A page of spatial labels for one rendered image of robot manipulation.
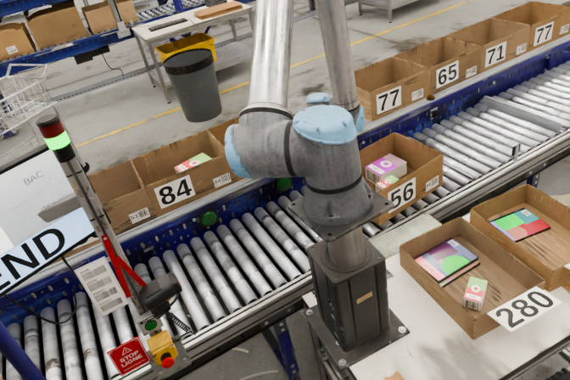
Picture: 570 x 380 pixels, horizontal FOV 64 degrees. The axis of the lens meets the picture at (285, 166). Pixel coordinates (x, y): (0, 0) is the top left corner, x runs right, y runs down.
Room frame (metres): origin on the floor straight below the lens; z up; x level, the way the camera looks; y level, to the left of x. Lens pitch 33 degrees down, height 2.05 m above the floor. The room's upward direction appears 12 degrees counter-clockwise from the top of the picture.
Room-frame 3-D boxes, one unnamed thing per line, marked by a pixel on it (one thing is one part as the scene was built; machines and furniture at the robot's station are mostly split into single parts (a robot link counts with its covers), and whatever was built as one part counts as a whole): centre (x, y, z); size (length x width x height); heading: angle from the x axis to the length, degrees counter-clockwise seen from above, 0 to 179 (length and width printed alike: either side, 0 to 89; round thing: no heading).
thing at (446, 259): (1.16, -0.50, 0.78); 0.19 x 0.14 x 0.02; 111
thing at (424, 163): (1.65, -0.44, 0.83); 0.39 x 0.29 x 0.17; 118
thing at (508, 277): (1.06, -0.54, 0.80); 0.38 x 0.28 x 0.10; 18
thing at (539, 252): (1.17, -0.85, 0.80); 0.38 x 0.28 x 0.10; 16
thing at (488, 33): (2.58, -1.34, 0.96); 0.39 x 0.29 x 0.17; 112
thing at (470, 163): (1.88, -0.83, 0.72); 0.52 x 0.05 x 0.05; 23
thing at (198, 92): (4.57, 0.74, 0.32); 0.50 x 0.50 x 0.64
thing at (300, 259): (1.50, 0.07, 0.72); 0.52 x 0.05 x 0.05; 23
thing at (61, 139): (1.02, 0.53, 1.62); 0.05 x 0.05 x 0.06
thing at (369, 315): (0.99, -0.12, 0.91); 0.26 x 0.26 x 0.33; 19
